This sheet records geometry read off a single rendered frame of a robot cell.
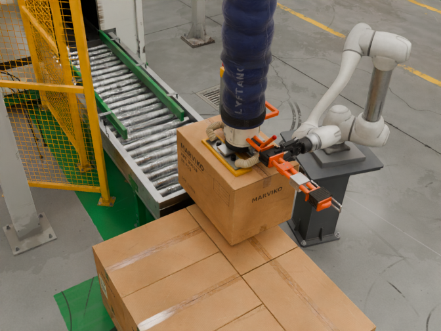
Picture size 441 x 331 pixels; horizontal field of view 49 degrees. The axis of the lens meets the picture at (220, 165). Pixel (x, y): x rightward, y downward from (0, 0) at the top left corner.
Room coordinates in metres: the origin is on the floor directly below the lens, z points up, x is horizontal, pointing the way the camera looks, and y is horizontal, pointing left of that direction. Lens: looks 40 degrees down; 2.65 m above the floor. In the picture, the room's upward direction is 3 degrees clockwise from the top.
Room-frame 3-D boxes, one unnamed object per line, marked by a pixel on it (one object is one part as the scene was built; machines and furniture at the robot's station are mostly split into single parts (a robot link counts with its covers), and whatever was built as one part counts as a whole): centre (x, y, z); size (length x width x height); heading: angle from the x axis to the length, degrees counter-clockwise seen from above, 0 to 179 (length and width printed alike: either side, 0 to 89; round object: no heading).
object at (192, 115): (3.42, 0.47, 0.50); 2.31 x 0.05 x 0.19; 34
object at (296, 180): (1.64, -0.36, 1.20); 0.07 x 0.07 x 0.04; 33
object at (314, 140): (1.94, -0.44, 1.20); 0.09 x 0.06 x 0.09; 34
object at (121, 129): (3.38, 1.16, 0.60); 1.60 x 0.10 x 0.09; 34
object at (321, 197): (1.53, -0.43, 1.21); 0.08 x 0.07 x 0.05; 33
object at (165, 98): (3.68, 0.72, 0.60); 1.60 x 0.10 x 0.09; 34
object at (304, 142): (1.90, -0.38, 1.20); 0.09 x 0.07 x 0.08; 124
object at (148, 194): (3.06, 1.01, 0.50); 2.31 x 0.05 x 0.19; 34
